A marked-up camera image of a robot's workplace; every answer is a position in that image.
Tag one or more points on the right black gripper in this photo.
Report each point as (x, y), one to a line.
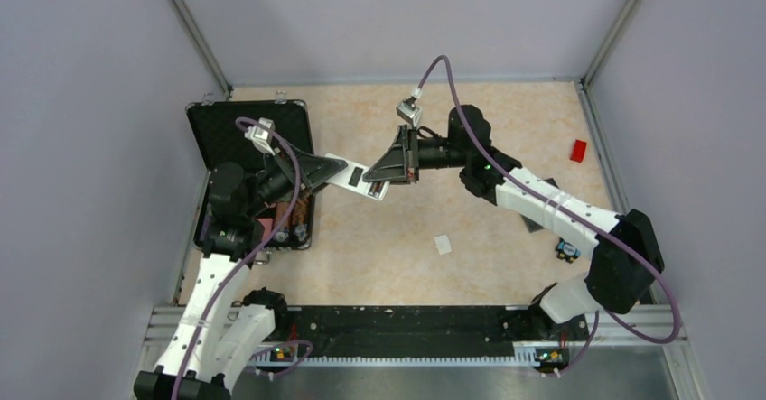
(399, 164)

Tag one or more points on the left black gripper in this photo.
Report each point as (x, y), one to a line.
(316, 169)

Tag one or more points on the white remote control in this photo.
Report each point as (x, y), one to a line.
(350, 178)

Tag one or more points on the white battery cover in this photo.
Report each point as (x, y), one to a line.
(443, 245)

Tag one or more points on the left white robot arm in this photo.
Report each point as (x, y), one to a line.
(203, 359)

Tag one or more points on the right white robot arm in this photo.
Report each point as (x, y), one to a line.
(622, 249)

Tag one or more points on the black poker chip case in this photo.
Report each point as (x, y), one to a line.
(263, 176)

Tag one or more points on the dark grey studded baseplate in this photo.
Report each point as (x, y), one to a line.
(530, 224)

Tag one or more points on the red toy brick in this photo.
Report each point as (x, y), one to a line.
(579, 150)

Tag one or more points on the blue owl toy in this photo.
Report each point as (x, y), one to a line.
(567, 252)

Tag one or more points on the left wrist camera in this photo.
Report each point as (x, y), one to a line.
(260, 136)

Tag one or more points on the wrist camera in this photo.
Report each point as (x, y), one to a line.
(409, 110)
(260, 136)

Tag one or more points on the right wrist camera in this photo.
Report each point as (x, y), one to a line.
(409, 110)

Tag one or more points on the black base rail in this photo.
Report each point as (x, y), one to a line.
(420, 336)

